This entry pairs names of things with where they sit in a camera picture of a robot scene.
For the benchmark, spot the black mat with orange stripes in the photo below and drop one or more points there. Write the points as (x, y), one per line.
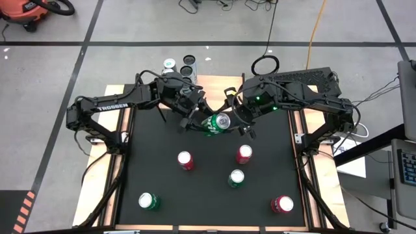
(9, 211)

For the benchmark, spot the green Sprite can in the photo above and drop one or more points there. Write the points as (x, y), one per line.
(236, 178)
(216, 125)
(149, 201)

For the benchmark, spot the white paper sheet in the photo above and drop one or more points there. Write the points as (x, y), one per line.
(354, 167)

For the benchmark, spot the black keyboard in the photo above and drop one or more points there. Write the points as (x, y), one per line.
(409, 167)

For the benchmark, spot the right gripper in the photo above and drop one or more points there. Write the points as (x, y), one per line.
(260, 104)

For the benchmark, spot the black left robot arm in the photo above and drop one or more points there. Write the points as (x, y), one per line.
(110, 107)

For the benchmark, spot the wooden shelf black metal legs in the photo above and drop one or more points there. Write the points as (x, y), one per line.
(214, 87)

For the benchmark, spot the blue silver Red Bull can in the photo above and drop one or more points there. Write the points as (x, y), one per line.
(168, 71)
(169, 63)

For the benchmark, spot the black metal beam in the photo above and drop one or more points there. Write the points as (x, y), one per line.
(373, 145)

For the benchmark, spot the red Fanta can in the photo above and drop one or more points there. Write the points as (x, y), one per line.
(243, 154)
(186, 161)
(282, 204)

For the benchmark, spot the black table mat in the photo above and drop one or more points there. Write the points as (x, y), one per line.
(152, 182)

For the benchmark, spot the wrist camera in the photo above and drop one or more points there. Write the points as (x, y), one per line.
(235, 100)
(172, 85)

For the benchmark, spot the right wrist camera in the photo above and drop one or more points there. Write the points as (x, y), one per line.
(235, 100)

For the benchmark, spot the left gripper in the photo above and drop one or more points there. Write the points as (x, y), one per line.
(185, 102)

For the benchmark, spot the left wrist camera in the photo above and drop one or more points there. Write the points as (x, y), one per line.
(172, 85)

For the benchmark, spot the grey workstation cart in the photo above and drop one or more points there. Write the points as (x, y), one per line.
(403, 201)

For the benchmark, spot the black perforated computer case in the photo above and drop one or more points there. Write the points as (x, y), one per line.
(318, 76)

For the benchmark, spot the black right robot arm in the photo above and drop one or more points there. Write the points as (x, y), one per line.
(325, 104)

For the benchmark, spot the grey monitor back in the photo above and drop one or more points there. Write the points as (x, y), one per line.
(408, 97)

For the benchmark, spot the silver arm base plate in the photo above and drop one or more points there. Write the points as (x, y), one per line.
(298, 138)
(93, 140)

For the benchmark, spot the orange shop vacuum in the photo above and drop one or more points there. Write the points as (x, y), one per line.
(19, 11)

